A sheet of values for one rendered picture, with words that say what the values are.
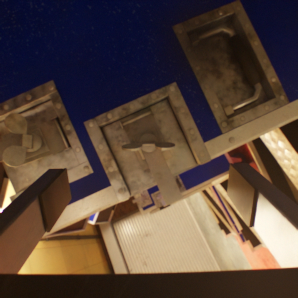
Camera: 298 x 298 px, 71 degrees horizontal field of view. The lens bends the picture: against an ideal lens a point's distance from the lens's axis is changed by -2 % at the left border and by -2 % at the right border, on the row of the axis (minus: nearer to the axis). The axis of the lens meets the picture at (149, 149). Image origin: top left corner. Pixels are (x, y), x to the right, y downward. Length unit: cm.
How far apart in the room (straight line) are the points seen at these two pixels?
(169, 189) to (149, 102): 11
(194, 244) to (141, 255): 175
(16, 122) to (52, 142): 5
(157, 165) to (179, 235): 731
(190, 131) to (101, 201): 14
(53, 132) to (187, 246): 737
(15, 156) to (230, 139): 25
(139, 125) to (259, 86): 17
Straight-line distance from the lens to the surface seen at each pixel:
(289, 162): 128
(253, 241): 268
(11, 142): 29
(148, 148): 27
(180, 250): 758
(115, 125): 29
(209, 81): 30
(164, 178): 27
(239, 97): 32
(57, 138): 30
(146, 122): 28
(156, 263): 764
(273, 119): 32
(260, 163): 148
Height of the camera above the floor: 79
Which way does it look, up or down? 3 degrees down
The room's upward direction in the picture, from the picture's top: 114 degrees counter-clockwise
